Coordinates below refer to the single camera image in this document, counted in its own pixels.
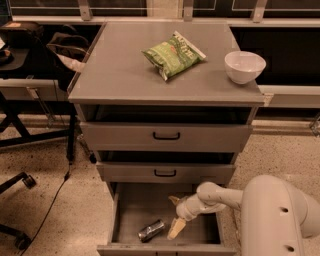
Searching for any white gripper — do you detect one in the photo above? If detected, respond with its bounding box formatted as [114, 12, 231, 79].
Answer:
[167, 194, 203, 240]

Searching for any silver redbull can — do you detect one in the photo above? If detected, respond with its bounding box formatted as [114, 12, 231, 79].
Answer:
[138, 219, 165, 243]

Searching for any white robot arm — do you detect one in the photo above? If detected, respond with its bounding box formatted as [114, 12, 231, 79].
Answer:
[167, 175, 320, 256]

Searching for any grey bottom drawer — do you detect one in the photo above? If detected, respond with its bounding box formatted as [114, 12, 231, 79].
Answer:
[97, 183, 236, 256]

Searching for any grey drawer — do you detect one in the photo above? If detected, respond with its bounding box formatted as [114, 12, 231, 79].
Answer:
[96, 162, 235, 185]
[80, 122, 252, 153]
[97, 183, 236, 256]

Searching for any grey middle drawer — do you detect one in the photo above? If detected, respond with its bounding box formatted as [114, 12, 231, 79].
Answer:
[96, 162, 235, 185]

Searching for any grey top drawer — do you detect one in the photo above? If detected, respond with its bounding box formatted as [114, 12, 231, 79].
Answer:
[80, 122, 252, 153]

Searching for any grey drawer cabinet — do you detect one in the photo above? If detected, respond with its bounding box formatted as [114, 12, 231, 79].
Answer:
[67, 21, 266, 201]

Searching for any green chip bag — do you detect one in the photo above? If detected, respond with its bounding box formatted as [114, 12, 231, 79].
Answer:
[142, 31, 206, 81]

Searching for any black office chair base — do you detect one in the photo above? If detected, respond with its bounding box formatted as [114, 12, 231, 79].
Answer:
[0, 171, 38, 251]

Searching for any white bowl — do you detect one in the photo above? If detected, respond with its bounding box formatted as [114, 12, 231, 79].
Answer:
[224, 51, 266, 84]

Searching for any dark bag on desk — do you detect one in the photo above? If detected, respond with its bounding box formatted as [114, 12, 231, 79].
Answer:
[46, 25, 90, 91]

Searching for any black middle drawer handle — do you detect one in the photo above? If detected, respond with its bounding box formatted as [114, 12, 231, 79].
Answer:
[154, 169, 177, 178]

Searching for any black drawer handle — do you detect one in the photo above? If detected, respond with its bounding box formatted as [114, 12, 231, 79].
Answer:
[152, 132, 181, 141]
[154, 169, 177, 178]

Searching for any black top drawer handle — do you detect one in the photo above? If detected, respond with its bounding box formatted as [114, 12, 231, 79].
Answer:
[152, 132, 181, 141]

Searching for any black floor cable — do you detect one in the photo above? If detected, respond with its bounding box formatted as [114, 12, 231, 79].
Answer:
[19, 159, 73, 256]

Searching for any black desk with frame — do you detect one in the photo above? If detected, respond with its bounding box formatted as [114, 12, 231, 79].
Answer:
[0, 21, 78, 163]

